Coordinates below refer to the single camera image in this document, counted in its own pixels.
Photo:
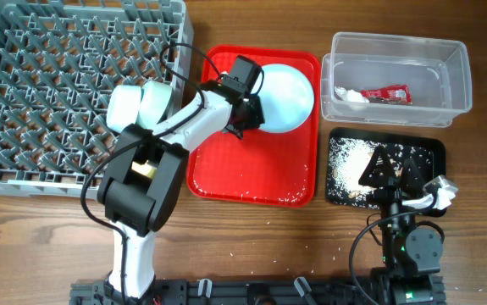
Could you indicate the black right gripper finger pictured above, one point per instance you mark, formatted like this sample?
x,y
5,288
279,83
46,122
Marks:
x,y
379,171
412,181

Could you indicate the red plastic tray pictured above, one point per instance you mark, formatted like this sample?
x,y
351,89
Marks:
x,y
261,168

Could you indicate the grey plastic dishwasher rack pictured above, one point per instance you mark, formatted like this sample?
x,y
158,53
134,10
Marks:
x,y
59,63

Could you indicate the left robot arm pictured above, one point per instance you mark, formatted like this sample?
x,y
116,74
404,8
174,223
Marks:
x,y
142,181

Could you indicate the light green bowl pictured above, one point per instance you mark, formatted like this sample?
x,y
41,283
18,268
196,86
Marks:
x,y
155,101

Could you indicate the yellow plastic cup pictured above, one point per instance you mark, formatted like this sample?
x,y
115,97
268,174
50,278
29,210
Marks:
x,y
147,169

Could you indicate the white napkin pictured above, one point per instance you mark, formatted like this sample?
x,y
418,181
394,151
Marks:
x,y
350,95

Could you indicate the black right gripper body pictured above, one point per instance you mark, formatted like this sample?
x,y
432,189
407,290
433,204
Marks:
x,y
390,201

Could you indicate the red sauce packet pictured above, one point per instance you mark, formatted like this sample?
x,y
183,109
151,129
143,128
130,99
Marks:
x,y
395,94

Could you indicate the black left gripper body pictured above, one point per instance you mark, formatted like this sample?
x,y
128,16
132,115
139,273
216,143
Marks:
x,y
253,115

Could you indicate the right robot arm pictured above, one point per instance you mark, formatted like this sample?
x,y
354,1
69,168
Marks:
x,y
411,249

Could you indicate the light blue bowl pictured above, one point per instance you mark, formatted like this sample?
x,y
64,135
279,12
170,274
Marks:
x,y
123,107

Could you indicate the light blue plate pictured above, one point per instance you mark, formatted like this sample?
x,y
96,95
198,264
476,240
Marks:
x,y
287,98

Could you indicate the clear plastic storage bin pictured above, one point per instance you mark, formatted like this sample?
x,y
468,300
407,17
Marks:
x,y
436,72

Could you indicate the black waste bin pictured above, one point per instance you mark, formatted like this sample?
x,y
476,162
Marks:
x,y
350,151

